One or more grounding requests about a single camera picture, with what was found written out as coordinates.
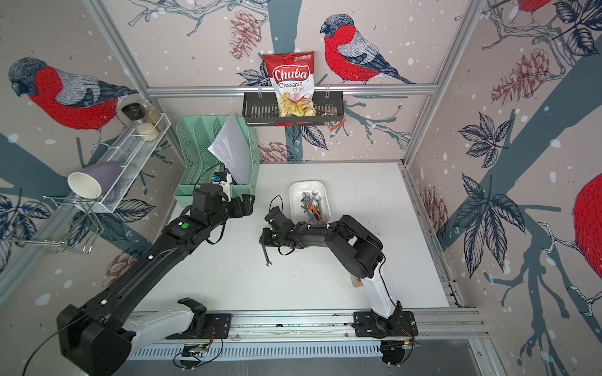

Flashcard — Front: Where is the small silver wrench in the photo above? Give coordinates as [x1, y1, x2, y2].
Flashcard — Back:
[262, 245, 272, 267]

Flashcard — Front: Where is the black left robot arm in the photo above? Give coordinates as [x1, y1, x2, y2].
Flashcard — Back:
[56, 183, 255, 375]

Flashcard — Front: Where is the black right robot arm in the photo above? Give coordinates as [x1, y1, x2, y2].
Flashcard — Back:
[260, 208, 402, 329]

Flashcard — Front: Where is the white plastic storage box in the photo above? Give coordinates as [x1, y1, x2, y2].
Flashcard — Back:
[288, 180, 331, 225]

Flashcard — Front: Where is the white paper stack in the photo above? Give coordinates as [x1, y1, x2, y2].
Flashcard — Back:
[208, 114, 252, 185]

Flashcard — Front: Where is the green plastic file organizer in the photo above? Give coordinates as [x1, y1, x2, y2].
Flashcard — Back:
[174, 116, 260, 208]

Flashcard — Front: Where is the spice jar brown powder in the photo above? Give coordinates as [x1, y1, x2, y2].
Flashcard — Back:
[350, 275, 363, 288]

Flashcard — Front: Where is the clear glass jar on shelf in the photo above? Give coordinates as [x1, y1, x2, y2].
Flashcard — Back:
[141, 100, 165, 132]

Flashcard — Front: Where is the black lid spice jar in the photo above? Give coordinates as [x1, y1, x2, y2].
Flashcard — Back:
[122, 103, 159, 142]

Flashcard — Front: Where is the purple white cup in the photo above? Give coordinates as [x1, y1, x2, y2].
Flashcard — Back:
[67, 162, 123, 200]

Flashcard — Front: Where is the red cassava chips bag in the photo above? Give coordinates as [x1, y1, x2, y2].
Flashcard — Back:
[263, 52, 316, 118]

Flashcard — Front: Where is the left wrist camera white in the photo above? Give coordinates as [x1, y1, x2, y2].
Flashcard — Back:
[213, 172, 232, 201]

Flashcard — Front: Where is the orange handled adjustable wrench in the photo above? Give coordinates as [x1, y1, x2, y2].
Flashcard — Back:
[310, 201, 324, 223]

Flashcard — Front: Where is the white wire wall shelf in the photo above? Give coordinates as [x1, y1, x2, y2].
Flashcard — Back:
[82, 114, 172, 213]

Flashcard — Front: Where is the black wire wall basket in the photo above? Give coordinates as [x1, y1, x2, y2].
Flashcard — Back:
[242, 91, 344, 126]

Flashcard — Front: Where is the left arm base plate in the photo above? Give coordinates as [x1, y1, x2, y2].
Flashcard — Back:
[167, 313, 232, 340]

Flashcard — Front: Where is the wire cup holder rack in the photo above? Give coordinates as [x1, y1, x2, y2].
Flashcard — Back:
[1, 194, 108, 254]

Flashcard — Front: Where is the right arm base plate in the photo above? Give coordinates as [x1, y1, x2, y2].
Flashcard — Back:
[351, 310, 419, 339]

